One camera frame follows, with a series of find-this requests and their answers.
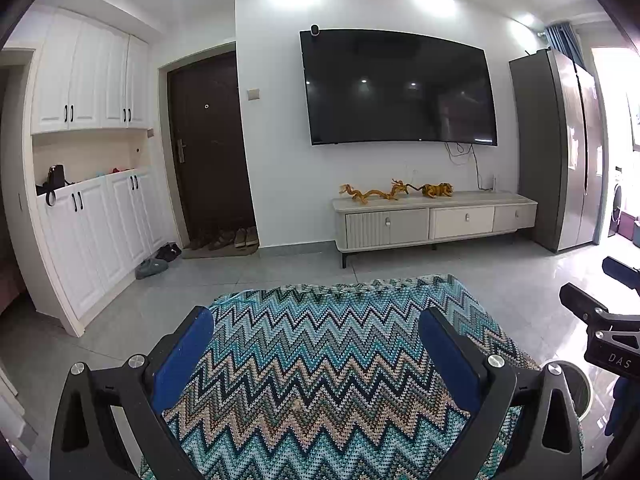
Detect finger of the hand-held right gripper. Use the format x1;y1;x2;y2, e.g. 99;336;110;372
559;282;613;328
601;256;640;288

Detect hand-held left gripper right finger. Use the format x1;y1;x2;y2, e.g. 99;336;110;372
417;306;585;480

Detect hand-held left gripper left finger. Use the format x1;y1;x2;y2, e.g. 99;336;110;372
50;306;216;480

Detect white round trash bin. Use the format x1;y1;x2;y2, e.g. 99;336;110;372
542;359;592;421

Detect person's right hand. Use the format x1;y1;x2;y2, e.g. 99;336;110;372
607;375;640;463

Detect white washing machine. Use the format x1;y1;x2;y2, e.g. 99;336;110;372
607;165;633;238

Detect grey fluffy slipper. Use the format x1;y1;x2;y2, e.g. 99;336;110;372
135;258;169;280

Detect shoes on doormat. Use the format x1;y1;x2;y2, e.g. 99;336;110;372
181;242;261;259

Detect zigzag knitted blanket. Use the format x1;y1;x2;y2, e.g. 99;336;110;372
140;274;583;480

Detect white television cabinet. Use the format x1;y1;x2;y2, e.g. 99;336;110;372
331;190;538;268

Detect grey refrigerator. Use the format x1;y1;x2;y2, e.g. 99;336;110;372
509;47;606;253

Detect white shoe cabinet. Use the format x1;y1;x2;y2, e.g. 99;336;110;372
20;5;168;338

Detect golden dragon figurine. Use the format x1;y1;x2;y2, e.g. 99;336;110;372
340;183;388;206
387;178;421;201

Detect dark brown door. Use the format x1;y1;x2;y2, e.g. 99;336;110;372
167;51;257;250

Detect black handbag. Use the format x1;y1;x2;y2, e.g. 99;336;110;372
36;164;76;207

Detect blue curtain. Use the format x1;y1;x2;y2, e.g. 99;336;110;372
544;22;583;68

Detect television cable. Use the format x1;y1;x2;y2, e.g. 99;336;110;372
445;141;488;191

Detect wall television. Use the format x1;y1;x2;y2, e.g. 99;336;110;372
300;29;498;147

